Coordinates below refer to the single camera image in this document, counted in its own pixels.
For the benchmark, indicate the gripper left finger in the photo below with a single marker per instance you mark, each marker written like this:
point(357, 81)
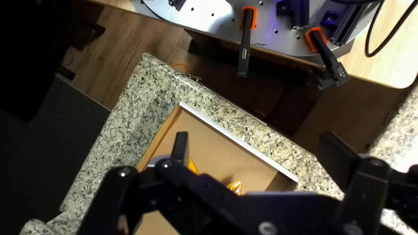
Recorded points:
point(169, 182)

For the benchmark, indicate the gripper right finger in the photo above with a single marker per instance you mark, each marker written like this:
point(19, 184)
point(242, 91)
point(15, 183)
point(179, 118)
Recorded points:
point(365, 192)

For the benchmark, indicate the brown cardboard box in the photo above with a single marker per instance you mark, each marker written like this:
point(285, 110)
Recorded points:
point(215, 153)

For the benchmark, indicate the yellow packet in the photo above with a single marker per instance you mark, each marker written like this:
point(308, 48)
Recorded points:
point(235, 186)
point(192, 166)

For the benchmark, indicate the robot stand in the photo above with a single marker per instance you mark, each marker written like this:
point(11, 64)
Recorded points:
point(375, 70)

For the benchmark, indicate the dark floor mat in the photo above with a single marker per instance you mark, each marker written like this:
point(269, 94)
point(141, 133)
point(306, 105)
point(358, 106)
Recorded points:
point(42, 156)

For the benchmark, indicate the black and orange clamp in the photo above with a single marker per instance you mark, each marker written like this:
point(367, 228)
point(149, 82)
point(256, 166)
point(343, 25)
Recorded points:
point(329, 58)
point(245, 42)

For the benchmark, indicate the black aluminium rail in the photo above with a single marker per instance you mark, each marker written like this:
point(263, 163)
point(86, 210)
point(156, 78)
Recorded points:
point(349, 24)

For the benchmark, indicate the purple bracket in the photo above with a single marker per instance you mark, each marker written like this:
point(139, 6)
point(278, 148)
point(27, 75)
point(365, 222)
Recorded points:
point(331, 19)
point(294, 13)

